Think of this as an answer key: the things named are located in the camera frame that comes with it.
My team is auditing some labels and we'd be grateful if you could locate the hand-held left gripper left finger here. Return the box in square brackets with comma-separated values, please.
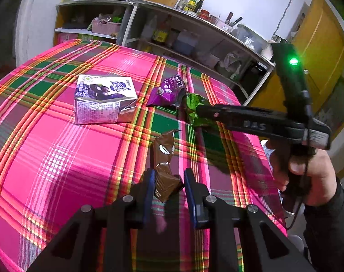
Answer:
[27, 168, 156, 272]

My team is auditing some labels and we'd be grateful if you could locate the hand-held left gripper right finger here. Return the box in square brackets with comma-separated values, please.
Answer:
[184, 168, 315, 272]

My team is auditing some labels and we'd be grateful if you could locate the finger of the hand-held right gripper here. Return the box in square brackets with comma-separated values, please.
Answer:
[196, 105, 232, 131]

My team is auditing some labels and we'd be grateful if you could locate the green snack wrapper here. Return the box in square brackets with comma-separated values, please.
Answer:
[185, 93, 215, 127]

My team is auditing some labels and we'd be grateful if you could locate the brown snack wrapper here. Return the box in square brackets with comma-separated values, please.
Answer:
[151, 129, 185, 203]

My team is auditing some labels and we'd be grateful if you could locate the person's right forearm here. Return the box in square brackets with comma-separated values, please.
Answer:
[301, 176, 344, 272]

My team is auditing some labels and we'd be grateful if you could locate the person's right hand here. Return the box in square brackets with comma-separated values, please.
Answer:
[265, 140, 338, 206]

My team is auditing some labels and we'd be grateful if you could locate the purple snack wrapper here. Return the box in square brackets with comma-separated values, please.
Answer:
[146, 75, 187, 107]

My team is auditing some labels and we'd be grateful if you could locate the yellow wooden door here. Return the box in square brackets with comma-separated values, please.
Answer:
[251, 0, 344, 148]

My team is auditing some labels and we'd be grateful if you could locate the clear plastic container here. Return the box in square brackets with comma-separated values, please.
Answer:
[236, 24, 265, 52]

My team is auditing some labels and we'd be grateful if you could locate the translucent jerry can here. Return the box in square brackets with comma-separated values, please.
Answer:
[173, 30, 197, 56]

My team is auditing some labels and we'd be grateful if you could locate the pink plaid tablecloth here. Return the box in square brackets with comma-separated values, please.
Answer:
[0, 38, 288, 272]

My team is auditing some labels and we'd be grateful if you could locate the long metal shelf unit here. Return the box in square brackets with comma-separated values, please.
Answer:
[123, 0, 276, 106]

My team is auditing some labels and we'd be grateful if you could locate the purple juice carton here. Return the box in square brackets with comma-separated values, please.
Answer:
[74, 74, 138, 125]

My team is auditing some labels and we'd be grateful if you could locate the yellow label sauce bottle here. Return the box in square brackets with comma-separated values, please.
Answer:
[152, 15, 173, 46]

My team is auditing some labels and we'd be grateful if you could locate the white plastic jug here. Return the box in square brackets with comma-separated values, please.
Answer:
[144, 17, 158, 41]

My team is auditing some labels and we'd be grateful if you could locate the pink plastic basket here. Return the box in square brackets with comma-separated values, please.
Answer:
[91, 18, 122, 35]

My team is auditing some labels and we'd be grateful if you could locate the small metal shelf unit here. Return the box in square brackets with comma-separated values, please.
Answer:
[54, 0, 133, 46]

